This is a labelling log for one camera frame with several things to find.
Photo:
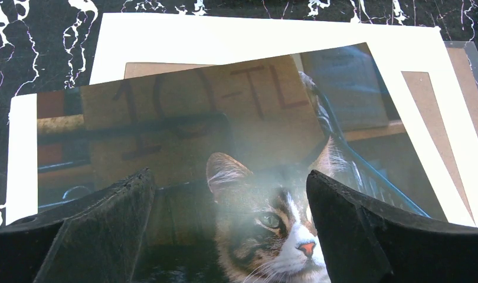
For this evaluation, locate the brown cardboard backing board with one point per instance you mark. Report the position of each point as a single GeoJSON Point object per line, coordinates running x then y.
{"type": "Point", "coordinates": [426, 101]}

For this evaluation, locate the cat photo print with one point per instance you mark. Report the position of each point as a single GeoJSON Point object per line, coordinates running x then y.
{"type": "Point", "coordinates": [230, 147]}

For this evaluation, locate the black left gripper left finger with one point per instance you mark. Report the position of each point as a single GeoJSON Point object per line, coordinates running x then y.
{"type": "Point", "coordinates": [96, 238]}

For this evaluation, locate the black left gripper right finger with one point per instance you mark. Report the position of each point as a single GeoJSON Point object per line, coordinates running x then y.
{"type": "Point", "coordinates": [366, 240]}

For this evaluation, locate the white mat board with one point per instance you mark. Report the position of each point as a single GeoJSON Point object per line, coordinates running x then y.
{"type": "Point", "coordinates": [186, 39]}

